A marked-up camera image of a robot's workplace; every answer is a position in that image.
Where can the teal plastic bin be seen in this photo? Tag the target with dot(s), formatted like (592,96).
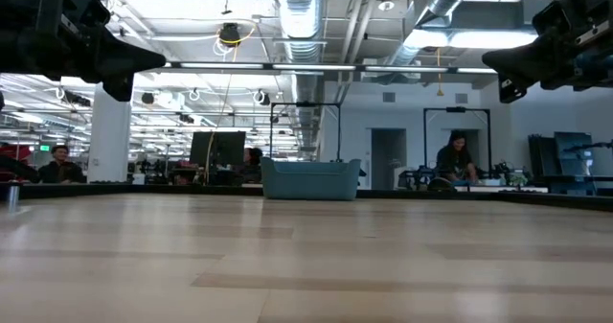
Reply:
(311,179)

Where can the black background monitor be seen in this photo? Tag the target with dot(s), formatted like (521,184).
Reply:
(218,148)

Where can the white pillar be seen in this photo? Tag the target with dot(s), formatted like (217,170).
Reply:
(110,136)

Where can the silver metal post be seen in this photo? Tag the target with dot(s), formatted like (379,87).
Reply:
(13,196)

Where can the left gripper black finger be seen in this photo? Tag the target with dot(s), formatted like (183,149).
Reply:
(129,51)
(124,68)

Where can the dark equipment rack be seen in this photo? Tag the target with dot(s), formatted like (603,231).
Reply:
(572,150)

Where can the black aluminium table frame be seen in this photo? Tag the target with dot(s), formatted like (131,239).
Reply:
(72,189)

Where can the black background robot arm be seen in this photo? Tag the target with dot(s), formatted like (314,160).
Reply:
(589,145)

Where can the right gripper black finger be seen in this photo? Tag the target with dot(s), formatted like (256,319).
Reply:
(519,72)
(517,57)

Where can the grey door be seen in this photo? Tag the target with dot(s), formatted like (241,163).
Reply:
(388,155)

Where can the person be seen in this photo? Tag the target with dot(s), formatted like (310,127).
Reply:
(251,162)
(60,167)
(455,157)

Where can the black gantry frame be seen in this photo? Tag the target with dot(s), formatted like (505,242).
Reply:
(455,109)

